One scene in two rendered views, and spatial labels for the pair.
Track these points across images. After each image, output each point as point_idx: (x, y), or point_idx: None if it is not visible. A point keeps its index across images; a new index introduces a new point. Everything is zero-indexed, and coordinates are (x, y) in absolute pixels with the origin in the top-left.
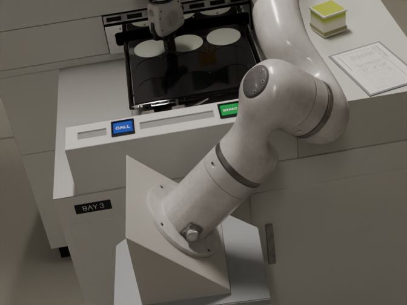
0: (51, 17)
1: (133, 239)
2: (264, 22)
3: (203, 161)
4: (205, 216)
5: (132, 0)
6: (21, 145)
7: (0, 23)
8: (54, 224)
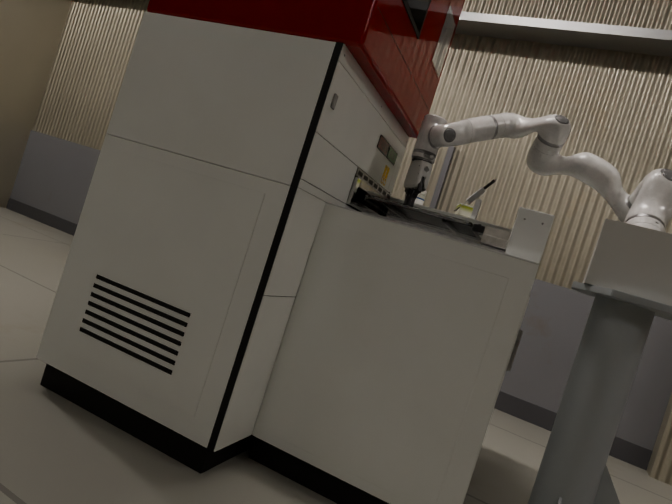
0: (345, 148)
1: None
2: (605, 162)
3: (646, 223)
4: None
5: (369, 164)
6: (271, 281)
7: (328, 130)
8: (235, 408)
